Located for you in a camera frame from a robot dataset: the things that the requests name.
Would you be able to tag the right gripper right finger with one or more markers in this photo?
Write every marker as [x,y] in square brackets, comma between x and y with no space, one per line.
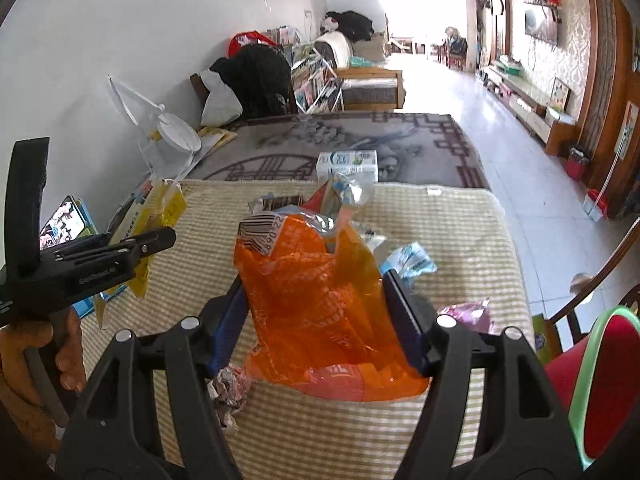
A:
[523,433]

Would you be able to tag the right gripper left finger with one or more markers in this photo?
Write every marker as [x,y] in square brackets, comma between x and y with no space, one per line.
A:
[146,411]

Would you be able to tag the printed paper wad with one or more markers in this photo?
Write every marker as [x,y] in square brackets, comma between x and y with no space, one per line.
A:
[228,393]

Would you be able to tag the pink plastic bag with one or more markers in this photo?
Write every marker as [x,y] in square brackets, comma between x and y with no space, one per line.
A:
[475,315]

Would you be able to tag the yellow bear medicine box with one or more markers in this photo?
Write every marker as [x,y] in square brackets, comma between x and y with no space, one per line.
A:
[156,203]

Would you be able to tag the blue white snack wrapper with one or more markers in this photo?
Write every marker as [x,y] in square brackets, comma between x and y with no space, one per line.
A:
[409,262]

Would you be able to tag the orange plastic bag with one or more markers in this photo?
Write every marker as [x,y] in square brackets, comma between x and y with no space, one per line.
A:
[319,313]

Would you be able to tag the dark brown small box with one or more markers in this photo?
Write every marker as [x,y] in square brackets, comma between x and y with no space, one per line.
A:
[272,202]

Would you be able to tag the white green milk carton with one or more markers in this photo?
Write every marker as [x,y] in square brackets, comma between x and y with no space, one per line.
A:
[347,162]

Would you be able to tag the red green trash bin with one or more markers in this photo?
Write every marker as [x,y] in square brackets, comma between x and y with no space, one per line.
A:
[597,381]

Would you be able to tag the left hand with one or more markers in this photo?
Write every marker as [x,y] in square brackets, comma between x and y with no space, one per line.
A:
[19,394]

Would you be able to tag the wooden carved chair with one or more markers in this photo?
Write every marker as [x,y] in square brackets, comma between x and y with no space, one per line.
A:
[587,286]

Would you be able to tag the white desk fan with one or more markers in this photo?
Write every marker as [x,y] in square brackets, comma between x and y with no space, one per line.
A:
[168,144]

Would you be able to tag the striped yellow table mat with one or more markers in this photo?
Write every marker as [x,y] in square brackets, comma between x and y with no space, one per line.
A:
[282,433]

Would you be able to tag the white plastic bag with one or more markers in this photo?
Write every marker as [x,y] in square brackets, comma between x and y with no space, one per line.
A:
[221,106]

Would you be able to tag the small red floor bin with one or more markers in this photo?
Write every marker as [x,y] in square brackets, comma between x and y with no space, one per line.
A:
[576,164]

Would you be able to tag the black clothes pile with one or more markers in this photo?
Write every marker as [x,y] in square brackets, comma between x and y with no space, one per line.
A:
[260,77]

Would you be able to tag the low tv cabinet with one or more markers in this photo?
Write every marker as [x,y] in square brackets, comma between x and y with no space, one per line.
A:
[556,130]

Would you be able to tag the grey patterned table cover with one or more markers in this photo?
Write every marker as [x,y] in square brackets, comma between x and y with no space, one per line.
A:
[412,148]

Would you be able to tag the magazine rack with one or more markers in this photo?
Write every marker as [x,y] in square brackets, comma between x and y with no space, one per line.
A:
[316,87]

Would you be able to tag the wooden sofa bench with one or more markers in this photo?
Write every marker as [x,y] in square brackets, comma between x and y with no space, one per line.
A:
[367,83]

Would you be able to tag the wall mounted television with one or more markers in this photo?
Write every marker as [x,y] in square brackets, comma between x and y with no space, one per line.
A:
[542,23]

